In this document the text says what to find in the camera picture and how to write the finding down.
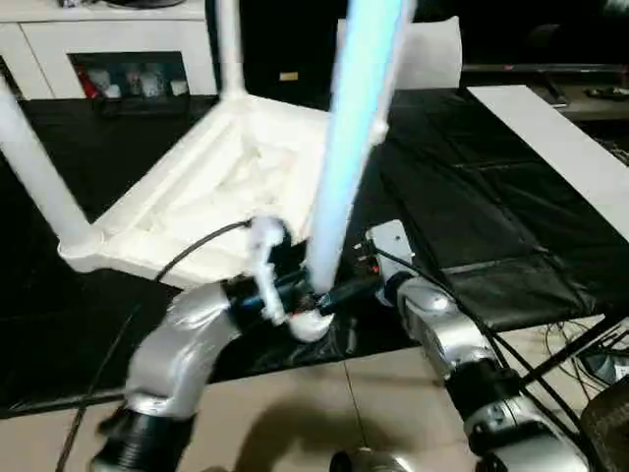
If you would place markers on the black metal rod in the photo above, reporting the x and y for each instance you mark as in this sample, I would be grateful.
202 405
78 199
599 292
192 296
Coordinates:
565 351

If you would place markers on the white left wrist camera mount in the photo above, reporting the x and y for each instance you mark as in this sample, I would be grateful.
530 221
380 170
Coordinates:
268 255

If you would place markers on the white curved plastic panel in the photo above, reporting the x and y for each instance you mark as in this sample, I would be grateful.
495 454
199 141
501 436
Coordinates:
435 54

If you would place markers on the white plastic table top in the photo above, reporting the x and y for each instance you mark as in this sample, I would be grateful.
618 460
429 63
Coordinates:
196 196

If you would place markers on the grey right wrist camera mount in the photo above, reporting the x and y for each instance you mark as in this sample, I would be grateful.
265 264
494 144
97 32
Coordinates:
393 243

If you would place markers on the white glass-door cabinet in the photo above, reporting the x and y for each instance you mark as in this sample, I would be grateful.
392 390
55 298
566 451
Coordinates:
44 49

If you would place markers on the white plastic table leg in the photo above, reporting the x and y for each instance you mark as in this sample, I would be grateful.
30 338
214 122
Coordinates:
392 98
230 49
354 123
39 172

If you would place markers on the white ceramic cup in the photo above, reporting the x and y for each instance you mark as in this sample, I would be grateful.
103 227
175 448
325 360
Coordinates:
112 90

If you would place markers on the white flat board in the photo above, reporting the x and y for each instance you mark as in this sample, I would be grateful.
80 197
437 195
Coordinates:
540 137

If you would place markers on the grey rounded device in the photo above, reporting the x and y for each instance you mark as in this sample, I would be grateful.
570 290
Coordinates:
152 2

